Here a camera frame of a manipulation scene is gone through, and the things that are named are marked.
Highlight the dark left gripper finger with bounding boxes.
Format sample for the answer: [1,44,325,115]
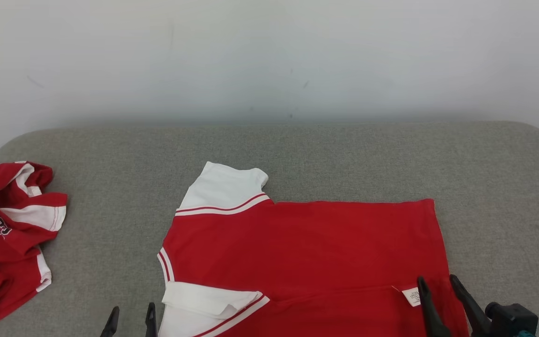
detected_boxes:
[100,307,120,337]
[145,302,159,337]

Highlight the red t-shirt white sleeves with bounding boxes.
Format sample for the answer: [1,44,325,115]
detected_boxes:
[157,161,470,337]

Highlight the grey fabric sofa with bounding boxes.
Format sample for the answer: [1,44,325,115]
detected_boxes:
[0,121,539,337]

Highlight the red shorts white trim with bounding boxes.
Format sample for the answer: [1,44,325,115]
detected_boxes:
[0,161,68,326]

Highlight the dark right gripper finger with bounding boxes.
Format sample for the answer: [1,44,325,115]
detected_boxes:
[417,276,452,337]
[449,274,492,337]

